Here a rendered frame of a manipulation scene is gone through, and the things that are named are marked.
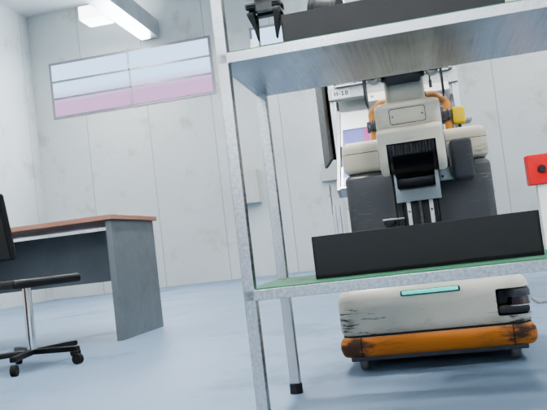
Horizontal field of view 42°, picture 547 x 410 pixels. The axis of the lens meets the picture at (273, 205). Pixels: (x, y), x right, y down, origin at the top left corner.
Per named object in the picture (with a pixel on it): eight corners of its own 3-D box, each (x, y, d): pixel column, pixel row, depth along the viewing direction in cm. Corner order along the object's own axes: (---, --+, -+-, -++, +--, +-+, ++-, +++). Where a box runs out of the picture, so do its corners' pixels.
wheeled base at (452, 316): (361, 336, 303) (354, 276, 305) (518, 321, 289) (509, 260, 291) (340, 365, 237) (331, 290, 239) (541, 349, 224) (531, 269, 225)
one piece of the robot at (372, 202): (366, 304, 295) (341, 106, 301) (503, 291, 284) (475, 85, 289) (357, 314, 263) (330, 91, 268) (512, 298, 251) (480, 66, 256)
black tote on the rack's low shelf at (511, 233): (534, 252, 193) (528, 211, 194) (544, 255, 176) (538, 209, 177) (325, 275, 205) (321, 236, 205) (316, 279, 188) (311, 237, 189)
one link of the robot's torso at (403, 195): (397, 203, 265) (389, 137, 267) (476, 194, 259) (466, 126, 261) (393, 201, 239) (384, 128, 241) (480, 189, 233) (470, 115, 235)
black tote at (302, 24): (501, 34, 196) (495, -6, 196) (507, 16, 179) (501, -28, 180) (297, 70, 208) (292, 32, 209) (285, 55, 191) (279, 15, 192)
